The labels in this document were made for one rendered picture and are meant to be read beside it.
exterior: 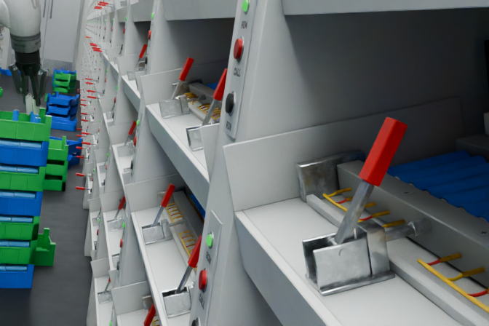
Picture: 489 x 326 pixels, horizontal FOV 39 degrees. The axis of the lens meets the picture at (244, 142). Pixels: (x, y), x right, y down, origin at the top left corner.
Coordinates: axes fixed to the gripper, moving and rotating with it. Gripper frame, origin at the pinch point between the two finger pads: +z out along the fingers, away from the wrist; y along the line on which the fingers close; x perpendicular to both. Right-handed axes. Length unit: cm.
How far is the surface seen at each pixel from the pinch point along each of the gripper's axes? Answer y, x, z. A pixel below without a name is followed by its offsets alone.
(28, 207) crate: 8.5, -24.8, 21.8
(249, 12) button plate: 90, -134, -98
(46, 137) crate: 10.9, -13.9, 2.0
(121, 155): 48, -49, -21
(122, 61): 40, -24, -34
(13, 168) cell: 3.1, -21.7, 10.3
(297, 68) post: 94, -137, -96
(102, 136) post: 15.2, 21.9, 22.6
